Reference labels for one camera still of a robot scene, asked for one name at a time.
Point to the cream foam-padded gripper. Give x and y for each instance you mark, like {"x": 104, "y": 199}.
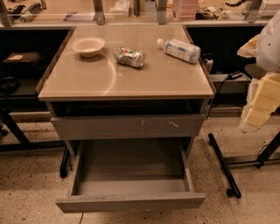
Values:
{"x": 270, "y": 48}

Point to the grey drawer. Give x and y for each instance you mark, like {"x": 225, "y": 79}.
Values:
{"x": 130, "y": 175}
{"x": 127, "y": 126}

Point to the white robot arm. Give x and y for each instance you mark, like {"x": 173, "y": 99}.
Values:
{"x": 272, "y": 30}

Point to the grey top drawer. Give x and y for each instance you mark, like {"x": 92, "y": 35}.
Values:
{"x": 127, "y": 126}

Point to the dark round side table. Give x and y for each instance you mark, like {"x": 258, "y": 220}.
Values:
{"x": 254, "y": 71}

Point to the black power adapter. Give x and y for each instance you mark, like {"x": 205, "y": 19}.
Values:
{"x": 234, "y": 75}

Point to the black table leg base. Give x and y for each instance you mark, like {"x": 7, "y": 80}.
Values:
{"x": 268, "y": 154}

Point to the clear plastic water bottle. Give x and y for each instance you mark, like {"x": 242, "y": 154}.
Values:
{"x": 180, "y": 50}

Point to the pink stacked bins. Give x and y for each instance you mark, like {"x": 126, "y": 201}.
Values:
{"x": 184, "y": 10}

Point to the crushed silver soda can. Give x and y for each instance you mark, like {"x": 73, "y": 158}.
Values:
{"x": 129, "y": 57}

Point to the white bowl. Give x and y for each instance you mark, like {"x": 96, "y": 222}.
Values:
{"x": 88, "y": 47}

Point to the black left stand leg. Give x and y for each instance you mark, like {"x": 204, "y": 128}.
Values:
{"x": 63, "y": 165}

